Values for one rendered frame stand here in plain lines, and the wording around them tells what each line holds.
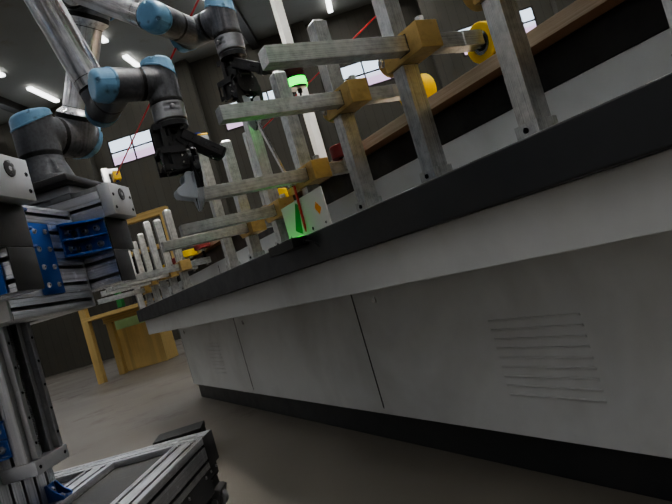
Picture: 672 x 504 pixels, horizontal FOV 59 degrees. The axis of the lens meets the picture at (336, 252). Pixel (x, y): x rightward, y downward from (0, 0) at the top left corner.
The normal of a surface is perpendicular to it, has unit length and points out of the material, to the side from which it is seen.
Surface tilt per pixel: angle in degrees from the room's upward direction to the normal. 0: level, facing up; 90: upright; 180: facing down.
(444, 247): 90
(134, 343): 90
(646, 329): 90
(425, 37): 90
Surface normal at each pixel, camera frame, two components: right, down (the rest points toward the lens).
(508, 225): -0.84, 0.23
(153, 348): -0.10, 0.00
